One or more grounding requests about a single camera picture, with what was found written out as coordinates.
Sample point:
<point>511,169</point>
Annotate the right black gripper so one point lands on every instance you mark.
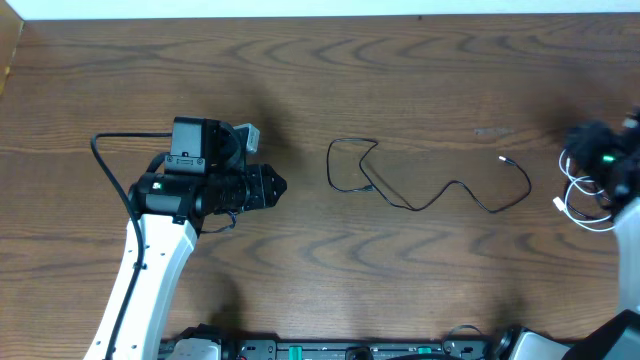
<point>584,145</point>

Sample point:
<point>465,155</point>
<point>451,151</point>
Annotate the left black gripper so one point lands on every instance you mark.
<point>256,185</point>

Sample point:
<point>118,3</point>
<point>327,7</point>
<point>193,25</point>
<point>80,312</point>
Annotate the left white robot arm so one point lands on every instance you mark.
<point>204,173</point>

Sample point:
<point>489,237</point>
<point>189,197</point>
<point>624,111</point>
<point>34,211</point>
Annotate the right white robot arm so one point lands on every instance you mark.
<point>619,337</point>

